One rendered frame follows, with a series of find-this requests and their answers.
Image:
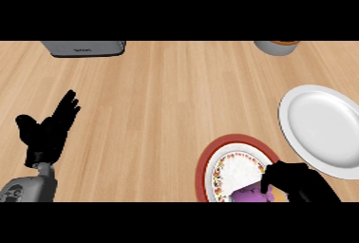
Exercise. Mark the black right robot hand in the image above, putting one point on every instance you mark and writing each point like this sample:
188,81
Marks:
299,182

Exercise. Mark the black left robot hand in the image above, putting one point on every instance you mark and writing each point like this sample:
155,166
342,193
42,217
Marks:
46,136

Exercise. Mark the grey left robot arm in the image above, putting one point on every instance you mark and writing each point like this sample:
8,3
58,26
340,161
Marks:
28,187

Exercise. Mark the purple can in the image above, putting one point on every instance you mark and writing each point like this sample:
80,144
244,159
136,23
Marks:
253,193

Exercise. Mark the red-rimmed patterned plate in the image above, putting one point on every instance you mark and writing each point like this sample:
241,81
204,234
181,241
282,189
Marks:
234,167

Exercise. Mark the plain white plate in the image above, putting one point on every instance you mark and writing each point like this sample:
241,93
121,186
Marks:
322,129

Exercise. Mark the grey appliance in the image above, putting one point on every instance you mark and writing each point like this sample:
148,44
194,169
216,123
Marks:
85,48

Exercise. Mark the grey cup with orange rim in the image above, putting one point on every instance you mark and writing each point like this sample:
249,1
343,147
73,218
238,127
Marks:
277,47

